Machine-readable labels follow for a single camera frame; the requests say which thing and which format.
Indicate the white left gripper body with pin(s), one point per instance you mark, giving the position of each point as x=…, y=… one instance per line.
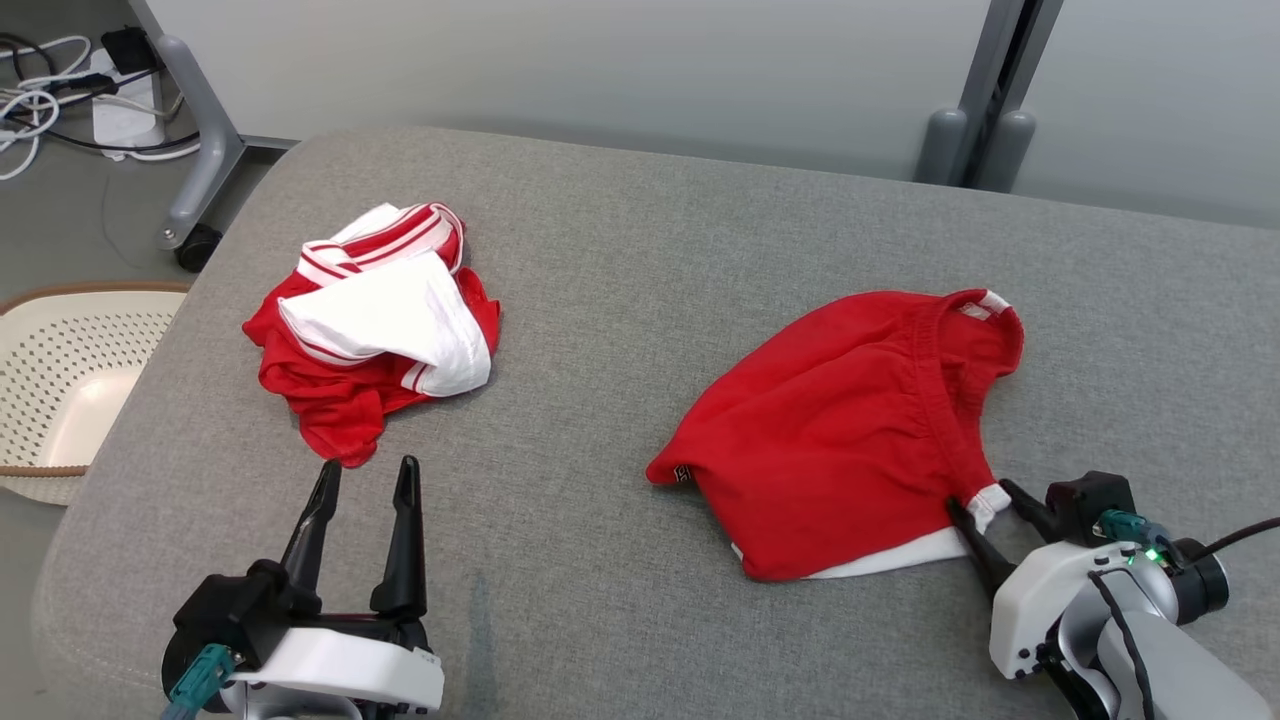
x=340, y=670

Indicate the teal left camera connector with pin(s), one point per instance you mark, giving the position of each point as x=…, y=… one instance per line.
x=205, y=675

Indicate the cream perforated laundry basket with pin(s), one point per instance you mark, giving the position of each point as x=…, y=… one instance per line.
x=60, y=390

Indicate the grey table leg with caster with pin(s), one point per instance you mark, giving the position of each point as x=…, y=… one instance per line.
x=200, y=150

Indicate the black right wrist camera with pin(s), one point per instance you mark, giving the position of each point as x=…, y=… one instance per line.
x=1095, y=500

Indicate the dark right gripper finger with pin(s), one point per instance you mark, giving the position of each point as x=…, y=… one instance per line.
x=985, y=560
x=1035, y=515

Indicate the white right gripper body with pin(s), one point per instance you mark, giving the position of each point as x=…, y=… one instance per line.
x=1030, y=600

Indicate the red white striped garment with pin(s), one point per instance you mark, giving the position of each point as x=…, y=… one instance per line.
x=390, y=320

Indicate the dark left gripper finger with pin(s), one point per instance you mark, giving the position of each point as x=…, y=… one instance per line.
x=310, y=550
x=405, y=570

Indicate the red garment with white hem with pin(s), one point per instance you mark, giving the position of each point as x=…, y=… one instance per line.
x=830, y=430

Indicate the white power strip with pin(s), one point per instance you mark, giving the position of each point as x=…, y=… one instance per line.
x=125, y=115

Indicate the black power adapter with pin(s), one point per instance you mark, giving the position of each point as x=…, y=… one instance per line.
x=125, y=50

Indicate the teal right camera connector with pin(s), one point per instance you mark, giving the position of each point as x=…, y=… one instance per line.
x=1125, y=525

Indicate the grey partition post with foot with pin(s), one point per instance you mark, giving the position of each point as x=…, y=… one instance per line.
x=940, y=150
x=1005, y=155

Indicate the teal camera connector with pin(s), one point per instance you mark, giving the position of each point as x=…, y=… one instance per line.
x=205, y=675
x=1125, y=525

